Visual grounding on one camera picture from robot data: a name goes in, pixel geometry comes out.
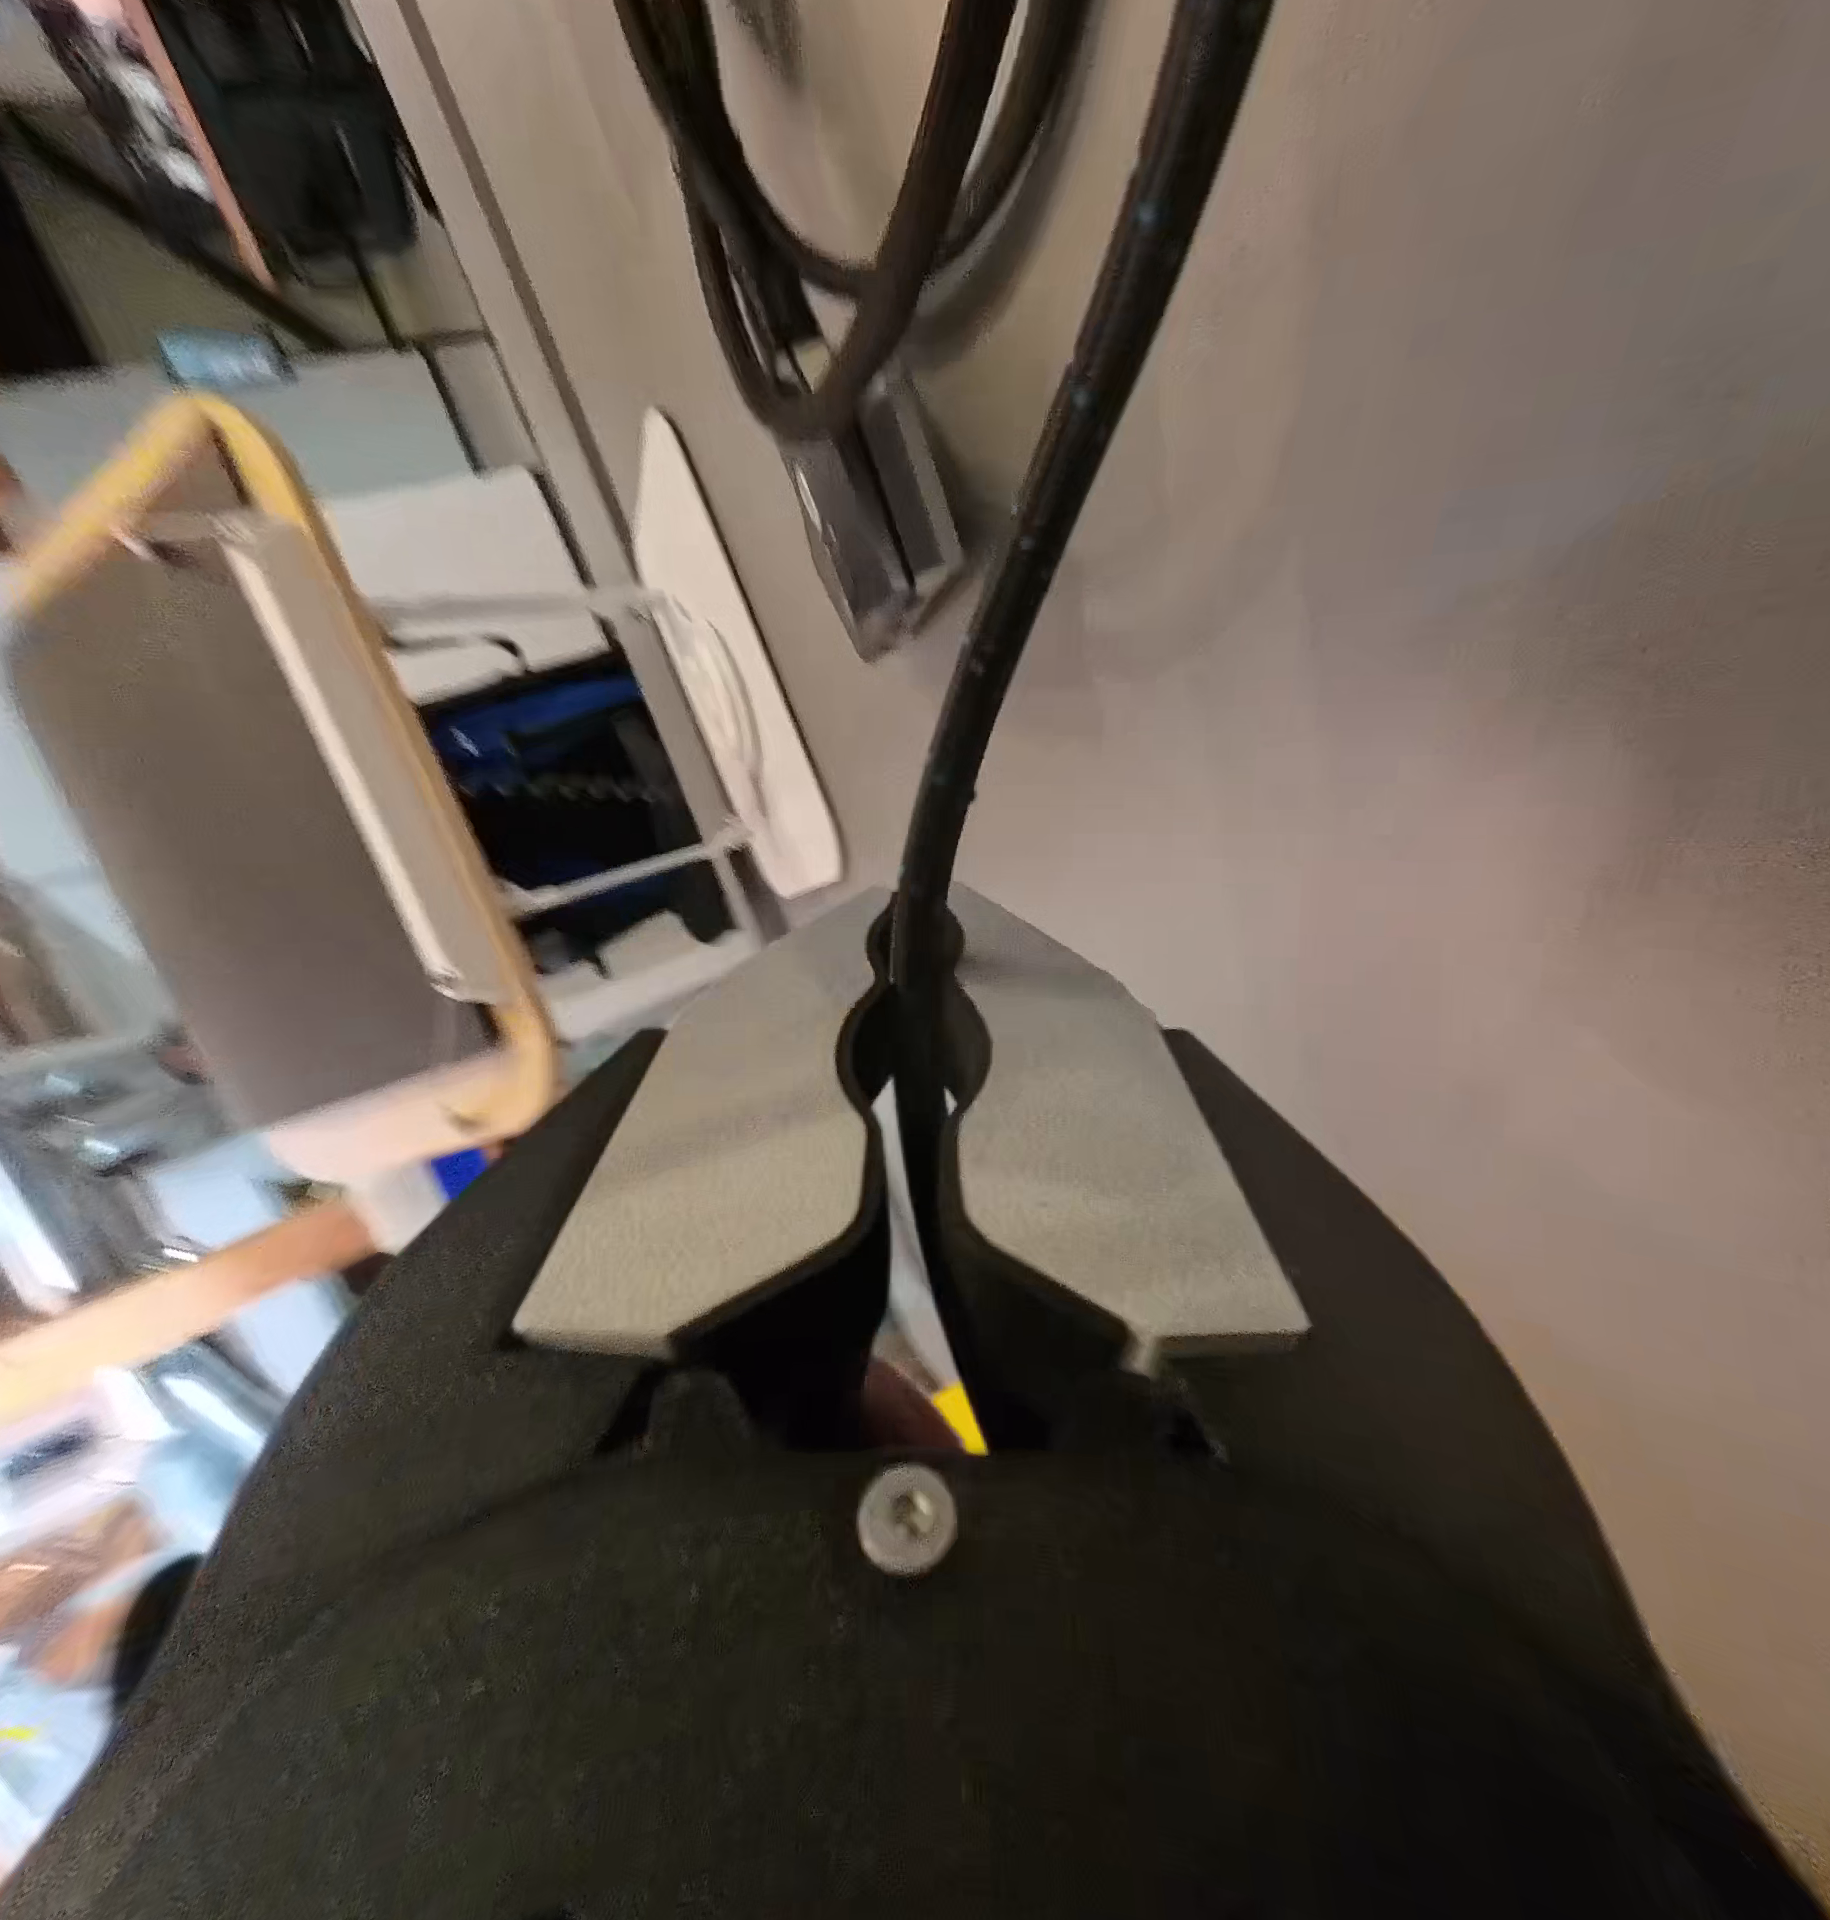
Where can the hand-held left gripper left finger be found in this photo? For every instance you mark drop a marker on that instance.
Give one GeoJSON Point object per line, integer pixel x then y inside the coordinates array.
{"type": "Point", "coordinates": [691, 1185]}

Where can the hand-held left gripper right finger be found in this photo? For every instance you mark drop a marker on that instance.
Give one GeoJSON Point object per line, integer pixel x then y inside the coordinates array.
{"type": "Point", "coordinates": [1141, 1185]}

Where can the yellow plastic bin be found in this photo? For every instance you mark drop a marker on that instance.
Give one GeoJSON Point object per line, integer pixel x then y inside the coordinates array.
{"type": "Point", "coordinates": [953, 1410]}

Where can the black office chair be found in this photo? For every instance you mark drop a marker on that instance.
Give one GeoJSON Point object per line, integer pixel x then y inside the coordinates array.
{"type": "Point", "coordinates": [555, 780]}

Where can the grey panel with wooden rim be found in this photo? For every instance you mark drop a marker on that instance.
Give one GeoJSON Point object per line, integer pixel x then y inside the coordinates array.
{"type": "Point", "coordinates": [226, 841]}

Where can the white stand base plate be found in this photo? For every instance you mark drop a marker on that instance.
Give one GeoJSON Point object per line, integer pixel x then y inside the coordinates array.
{"type": "Point", "coordinates": [705, 600]}

